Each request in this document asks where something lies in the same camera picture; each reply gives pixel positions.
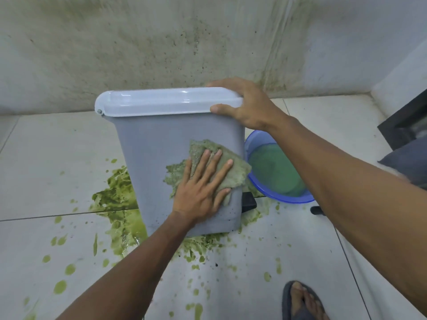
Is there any person's left hand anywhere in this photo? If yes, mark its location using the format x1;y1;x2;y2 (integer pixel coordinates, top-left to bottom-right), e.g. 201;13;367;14
171;149;234;226

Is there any person's right hand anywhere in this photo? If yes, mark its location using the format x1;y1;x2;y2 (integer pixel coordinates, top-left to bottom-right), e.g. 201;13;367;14
204;77;290;133

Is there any green stained cleaning cloth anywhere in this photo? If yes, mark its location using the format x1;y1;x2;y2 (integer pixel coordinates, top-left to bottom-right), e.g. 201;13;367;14
163;139;253;208

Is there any grey pedal bin white lid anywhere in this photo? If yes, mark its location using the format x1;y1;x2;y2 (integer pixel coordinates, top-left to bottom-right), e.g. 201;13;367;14
94;87;258;238

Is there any person's right forearm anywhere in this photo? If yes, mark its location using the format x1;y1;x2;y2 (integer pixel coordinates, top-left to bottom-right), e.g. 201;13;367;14
268;116;427;316

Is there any person's left forearm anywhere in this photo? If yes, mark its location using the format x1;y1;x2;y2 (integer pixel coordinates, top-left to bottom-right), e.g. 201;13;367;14
56;211;197;320

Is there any person's right sandalled foot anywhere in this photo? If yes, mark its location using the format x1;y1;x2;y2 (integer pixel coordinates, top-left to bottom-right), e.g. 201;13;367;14
281;280;330;320

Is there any blue plastic basin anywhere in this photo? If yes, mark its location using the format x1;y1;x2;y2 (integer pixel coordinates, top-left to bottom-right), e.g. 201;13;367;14
244;129;316;205

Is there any black framed glass door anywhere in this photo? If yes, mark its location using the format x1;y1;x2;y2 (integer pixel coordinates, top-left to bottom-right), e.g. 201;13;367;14
377;88;427;151

